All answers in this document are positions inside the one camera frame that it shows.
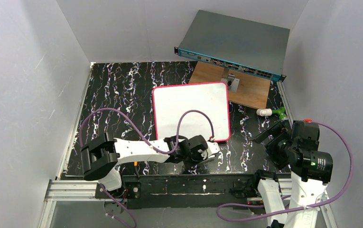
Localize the pink framed whiteboard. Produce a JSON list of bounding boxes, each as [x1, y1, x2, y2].
[[152, 82, 231, 142]]

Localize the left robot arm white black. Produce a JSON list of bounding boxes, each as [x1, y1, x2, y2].
[[81, 133, 220, 191]]

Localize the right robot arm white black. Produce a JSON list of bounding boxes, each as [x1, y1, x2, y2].
[[253, 121, 333, 228]]

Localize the white green plastic pipe fitting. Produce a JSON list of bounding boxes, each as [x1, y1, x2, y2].
[[256, 106, 288, 121]]

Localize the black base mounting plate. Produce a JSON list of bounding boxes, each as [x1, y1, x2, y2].
[[95, 174, 253, 209]]

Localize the wooden board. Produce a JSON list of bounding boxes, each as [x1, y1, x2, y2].
[[189, 62, 270, 109]]

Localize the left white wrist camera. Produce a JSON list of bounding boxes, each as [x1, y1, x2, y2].
[[205, 141, 221, 157]]

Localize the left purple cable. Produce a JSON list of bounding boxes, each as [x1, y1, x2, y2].
[[79, 108, 216, 228]]

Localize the purple cable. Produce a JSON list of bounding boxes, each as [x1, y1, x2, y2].
[[79, 108, 216, 228], [216, 122, 354, 223]]

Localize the orange handled pliers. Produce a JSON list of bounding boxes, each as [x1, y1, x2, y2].
[[134, 161, 140, 179]]

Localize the metal bracket with black knob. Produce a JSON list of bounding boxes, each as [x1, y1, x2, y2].
[[221, 68, 240, 92]]

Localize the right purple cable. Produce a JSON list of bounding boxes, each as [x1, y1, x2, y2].
[[216, 122, 354, 223]]

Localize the grey blue network switch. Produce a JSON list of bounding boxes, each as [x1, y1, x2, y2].
[[174, 10, 290, 82]]

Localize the aluminium frame rail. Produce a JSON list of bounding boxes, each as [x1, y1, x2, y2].
[[38, 179, 337, 228]]

